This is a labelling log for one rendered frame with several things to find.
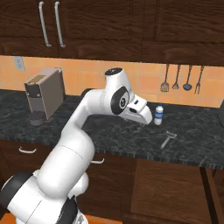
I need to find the silver cupboard handle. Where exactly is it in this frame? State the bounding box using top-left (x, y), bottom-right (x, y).
top-left (38, 1), bottom-right (53, 48)
top-left (53, 1), bottom-right (67, 49)

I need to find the grey coffee machine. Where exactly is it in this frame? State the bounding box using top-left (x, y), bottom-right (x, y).
top-left (24, 67), bottom-right (67, 127)

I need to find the white bottle blue label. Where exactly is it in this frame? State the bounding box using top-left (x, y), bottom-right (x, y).
top-left (153, 104), bottom-right (164, 126)

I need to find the white wall outlet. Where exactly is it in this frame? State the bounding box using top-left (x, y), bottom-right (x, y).
top-left (13, 55), bottom-right (26, 72)

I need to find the dark wood wall cupboard door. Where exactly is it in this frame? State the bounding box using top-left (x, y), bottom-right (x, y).
top-left (0, 0), bottom-right (60, 58)
top-left (51, 0), bottom-right (144, 62)
top-left (141, 0), bottom-right (224, 67)

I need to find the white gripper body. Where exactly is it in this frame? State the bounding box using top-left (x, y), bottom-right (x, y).
top-left (121, 105), bottom-right (154, 126)

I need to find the hanging dark slotted spatula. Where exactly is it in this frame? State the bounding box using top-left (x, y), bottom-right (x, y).
top-left (159, 64), bottom-right (172, 94)

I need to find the hanging dark ladle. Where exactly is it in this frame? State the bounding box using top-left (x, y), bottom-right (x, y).
top-left (182, 64), bottom-right (193, 92)

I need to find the dark wood drawer front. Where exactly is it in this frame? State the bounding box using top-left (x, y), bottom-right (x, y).
top-left (0, 139), bottom-right (56, 179)
top-left (87, 152), bottom-right (131, 187)

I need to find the grey peeler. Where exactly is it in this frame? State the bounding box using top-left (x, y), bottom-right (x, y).
top-left (159, 130), bottom-right (178, 151)

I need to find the dark wood base cupboard door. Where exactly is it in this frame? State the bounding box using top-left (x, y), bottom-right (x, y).
top-left (130, 158), bottom-right (212, 224)

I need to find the hanging dark slotted spoon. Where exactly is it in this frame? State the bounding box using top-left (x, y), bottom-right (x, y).
top-left (171, 64), bottom-right (182, 90)

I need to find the hanging dark meat fork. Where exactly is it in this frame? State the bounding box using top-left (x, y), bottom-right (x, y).
top-left (193, 65), bottom-right (206, 95)

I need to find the silver drawer handle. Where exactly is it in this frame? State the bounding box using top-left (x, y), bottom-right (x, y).
top-left (91, 157), bottom-right (106, 165)
top-left (18, 146), bottom-right (38, 155)

